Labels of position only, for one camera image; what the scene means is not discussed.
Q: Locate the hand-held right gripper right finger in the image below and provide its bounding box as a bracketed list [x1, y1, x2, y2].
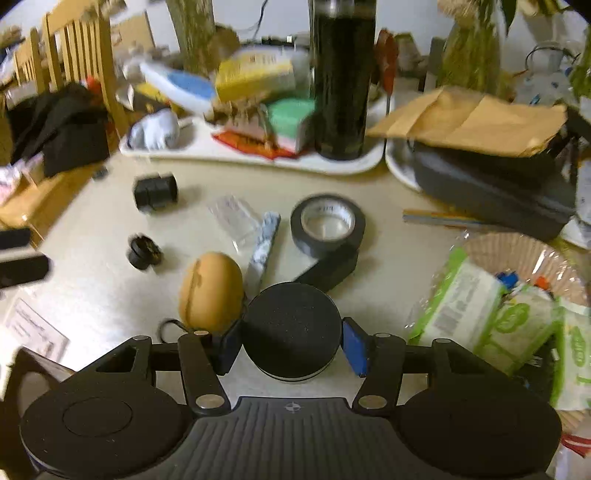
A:
[342, 318, 509, 415]

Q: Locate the dark brown holder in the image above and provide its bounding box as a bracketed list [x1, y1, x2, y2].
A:
[11, 348, 75, 386]

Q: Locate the black and yellow box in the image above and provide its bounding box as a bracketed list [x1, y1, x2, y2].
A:
[134, 83, 171, 112]

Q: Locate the glass vase with stems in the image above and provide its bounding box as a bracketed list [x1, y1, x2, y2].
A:
[166, 0, 218, 77]
[436, 0, 504, 93]

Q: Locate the clear plastic case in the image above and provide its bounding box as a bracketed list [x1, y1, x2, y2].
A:
[208, 196, 262, 250]

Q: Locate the brown egg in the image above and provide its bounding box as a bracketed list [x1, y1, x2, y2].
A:
[179, 251, 244, 333]

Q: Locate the black thermos bottle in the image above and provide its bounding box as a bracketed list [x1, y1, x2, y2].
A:
[309, 0, 377, 161]

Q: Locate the black cloth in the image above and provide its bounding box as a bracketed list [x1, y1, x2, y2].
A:
[7, 83, 112, 178]

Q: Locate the thin wire hoop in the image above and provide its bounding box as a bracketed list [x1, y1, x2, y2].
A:
[526, 44, 578, 75]

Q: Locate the black round puck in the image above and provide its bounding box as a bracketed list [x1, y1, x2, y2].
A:
[242, 282, 343, 384]

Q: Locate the rainbow ribbon cable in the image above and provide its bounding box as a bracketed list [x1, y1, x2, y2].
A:
[403, 210, 485, 229]

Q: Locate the white sock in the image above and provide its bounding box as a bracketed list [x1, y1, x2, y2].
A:
[129, 111, 181, 149]

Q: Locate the white bottle blue label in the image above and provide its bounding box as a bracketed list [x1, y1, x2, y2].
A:
[140, 62, 218, 114]

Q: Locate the black cable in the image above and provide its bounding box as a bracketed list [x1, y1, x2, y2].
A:
[159, 318, 190, 342]

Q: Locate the green box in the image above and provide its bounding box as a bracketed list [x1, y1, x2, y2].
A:
[268, 98, 317, 153]

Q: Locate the grey zip case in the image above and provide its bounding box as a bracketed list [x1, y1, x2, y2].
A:
[411, 138, 578, 241]

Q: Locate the small black round knob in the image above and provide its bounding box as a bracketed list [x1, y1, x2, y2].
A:
[127, 234, 163, 271]

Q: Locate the black cylinder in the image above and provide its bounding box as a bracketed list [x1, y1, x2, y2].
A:
[134, 173, 178, 212]

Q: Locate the orange packet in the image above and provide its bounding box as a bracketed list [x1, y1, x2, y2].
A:
[376, 30, 398, 100]

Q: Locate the white plastic bag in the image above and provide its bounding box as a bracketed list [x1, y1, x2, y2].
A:
[0, 157, 38, 204]

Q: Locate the red packet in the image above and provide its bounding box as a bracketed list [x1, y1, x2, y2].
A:
[212, 131, 296, 160]

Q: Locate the black electrical tape roll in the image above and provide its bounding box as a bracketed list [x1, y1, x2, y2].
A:
[291, 194, 366, 291]

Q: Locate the brown paper envelope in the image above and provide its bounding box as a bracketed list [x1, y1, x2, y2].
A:
[367, 87, 568, 158]

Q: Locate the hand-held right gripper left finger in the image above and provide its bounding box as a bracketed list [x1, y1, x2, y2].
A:
[76, 318, 243, 416]

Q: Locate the marbled flat stick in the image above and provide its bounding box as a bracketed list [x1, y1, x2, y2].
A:
[247, 211, 281, 296]

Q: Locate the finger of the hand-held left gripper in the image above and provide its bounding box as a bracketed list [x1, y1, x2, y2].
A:
[0, 228, 32, 252]
[0, 256, 49, 289]

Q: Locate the green wet wipes pack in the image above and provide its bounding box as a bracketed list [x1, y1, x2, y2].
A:
[551, 300, 591, 411]
[409, 249, 506, 356]
[475, 286, 555, 374]

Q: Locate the white tray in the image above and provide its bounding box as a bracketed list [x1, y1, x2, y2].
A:
[385, 134, 591, 250]
[119, 92, 386, 175]

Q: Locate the printed paper card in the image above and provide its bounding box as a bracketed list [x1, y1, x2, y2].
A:
[0, 298, 70, 363]

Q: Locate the wooden chair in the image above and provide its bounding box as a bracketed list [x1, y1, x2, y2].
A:
[11, 28, 49, 93]
[0, 0, 130, 245]

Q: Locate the burlap pouch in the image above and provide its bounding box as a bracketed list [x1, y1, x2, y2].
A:
[217, 99, 273, 139]

